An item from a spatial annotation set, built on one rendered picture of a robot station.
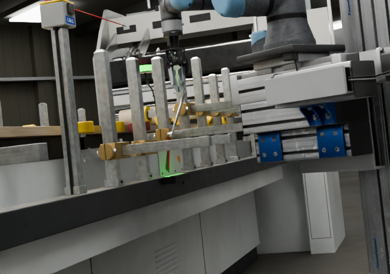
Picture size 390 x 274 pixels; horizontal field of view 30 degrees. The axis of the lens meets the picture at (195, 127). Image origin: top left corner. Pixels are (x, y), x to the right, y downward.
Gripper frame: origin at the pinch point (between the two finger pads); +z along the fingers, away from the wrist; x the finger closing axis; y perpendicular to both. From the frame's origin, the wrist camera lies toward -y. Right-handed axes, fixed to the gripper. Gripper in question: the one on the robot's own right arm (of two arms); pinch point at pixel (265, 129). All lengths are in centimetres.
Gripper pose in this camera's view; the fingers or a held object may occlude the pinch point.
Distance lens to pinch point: 262.5
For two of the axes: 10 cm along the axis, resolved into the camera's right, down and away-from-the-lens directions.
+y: 9.5, -1.1, -2.9
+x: 2.9, -0.1, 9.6
